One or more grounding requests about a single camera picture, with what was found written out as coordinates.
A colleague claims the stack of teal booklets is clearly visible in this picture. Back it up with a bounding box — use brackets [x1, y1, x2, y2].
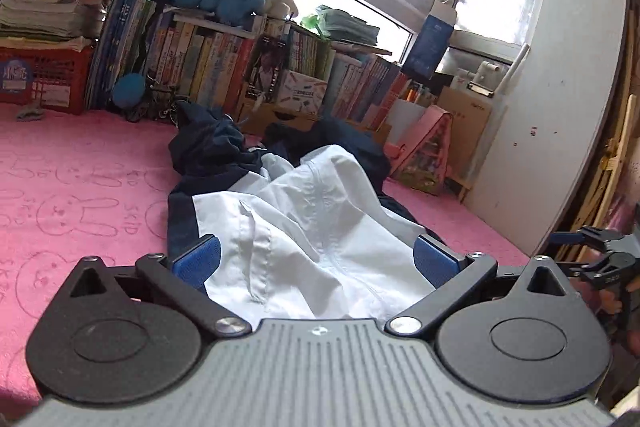
[315, 4, 393, 55]

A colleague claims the stack of papers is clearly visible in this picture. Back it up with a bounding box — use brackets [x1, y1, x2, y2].
[0, 0, 108, 50]

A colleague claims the miniature bicycle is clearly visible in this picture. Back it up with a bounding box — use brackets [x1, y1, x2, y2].
[135, 80, 193, 125]

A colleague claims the green plastic toy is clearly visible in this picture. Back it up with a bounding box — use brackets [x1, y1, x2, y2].
[301, 13, 328, 37]

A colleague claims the pink toy house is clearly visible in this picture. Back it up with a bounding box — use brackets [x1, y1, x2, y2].
[385, 104, 493, 198]

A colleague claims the white and navy jacket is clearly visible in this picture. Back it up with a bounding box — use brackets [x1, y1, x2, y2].
[167, 100, 451, 320]

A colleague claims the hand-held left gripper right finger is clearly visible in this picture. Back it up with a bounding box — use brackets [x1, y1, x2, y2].
[385, 233, 584, 339]

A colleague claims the blue carton box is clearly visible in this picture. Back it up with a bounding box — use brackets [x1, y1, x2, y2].
[401, 0, 458, 80]

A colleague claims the blue plush ball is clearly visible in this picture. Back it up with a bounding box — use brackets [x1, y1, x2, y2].
[112, 73, 147, 109]

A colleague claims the wooden drawer box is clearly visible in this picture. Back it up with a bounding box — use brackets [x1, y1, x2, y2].
[240, 102, 391, 145]

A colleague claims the wooden frame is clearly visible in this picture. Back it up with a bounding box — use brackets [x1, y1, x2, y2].
[565, 52, 640, 258]

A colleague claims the black smartphone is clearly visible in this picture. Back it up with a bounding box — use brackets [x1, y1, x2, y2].
[247, 37, 286, 103]

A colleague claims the row of books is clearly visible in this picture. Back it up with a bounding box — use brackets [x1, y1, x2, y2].
[85, 0, 416, 133]

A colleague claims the pink rabbit-print blanket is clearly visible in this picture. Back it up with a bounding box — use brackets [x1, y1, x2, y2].
[0, 102, 536, 413]

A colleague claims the brown cardboard box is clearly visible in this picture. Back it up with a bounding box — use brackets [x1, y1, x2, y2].
[437, 84, 496, 168]

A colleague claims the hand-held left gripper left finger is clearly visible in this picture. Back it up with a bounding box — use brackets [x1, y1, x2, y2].
[60, 234, 253, 339]

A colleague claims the white plastic pipe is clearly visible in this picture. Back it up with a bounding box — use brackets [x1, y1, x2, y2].
[467, 44, 531, 100]

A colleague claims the red plastic crate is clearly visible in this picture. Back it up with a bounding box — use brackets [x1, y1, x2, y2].
[0, 47, 94, 115]

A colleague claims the white printed box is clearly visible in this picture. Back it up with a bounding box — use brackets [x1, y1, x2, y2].
[272, 70, 328, 115]

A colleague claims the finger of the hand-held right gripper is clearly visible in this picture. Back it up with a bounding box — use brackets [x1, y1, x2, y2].
[550, 227, 632, 258]
[555, 252, 640, 292]

